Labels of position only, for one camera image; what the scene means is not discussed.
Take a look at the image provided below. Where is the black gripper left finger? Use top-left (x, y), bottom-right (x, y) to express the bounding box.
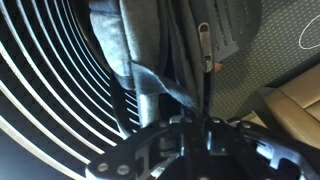
top-left (85, 114), bottom-right (189, 180)

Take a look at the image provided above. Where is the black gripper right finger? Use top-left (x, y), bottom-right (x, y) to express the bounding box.
top-left (199, 116), bottom-right (320, 180)

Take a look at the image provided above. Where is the black slatted office chair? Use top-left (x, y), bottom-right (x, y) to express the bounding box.
top-left (0, 0), bottom-right (263, 180)

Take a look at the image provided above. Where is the grey backpack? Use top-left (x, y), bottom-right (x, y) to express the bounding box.
top-left (88, 0), bottom-right (214, 129)

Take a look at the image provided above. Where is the tan leather armchair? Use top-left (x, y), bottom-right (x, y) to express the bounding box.
top-left (241, 63), bottom-right (320, 151)

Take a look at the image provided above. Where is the white cable on carpet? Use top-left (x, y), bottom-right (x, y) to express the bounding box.
top-left (298, 14), bottom-right (320, 51)

